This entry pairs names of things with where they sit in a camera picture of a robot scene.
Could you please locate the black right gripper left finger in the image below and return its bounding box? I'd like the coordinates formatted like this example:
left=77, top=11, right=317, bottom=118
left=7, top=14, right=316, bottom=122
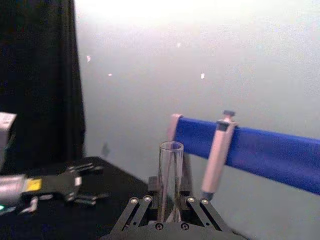
left=113, top=176, right=160, bottom=230

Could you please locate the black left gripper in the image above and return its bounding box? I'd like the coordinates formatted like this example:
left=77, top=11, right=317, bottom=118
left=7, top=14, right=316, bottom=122
left=21, top=163, right=112, bottom=207

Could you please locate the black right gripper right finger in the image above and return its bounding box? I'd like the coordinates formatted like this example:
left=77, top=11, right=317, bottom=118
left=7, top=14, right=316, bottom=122
left=179, top=184, right=230, bottom=231

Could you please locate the clear plastic tube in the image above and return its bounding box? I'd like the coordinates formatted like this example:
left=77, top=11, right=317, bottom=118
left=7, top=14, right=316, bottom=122
left=158, top=140, right=185, bottom=224

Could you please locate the black cloth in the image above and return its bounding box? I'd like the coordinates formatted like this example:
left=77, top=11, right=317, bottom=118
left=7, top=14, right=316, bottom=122
left=0, top=0, right=151, bottom=240

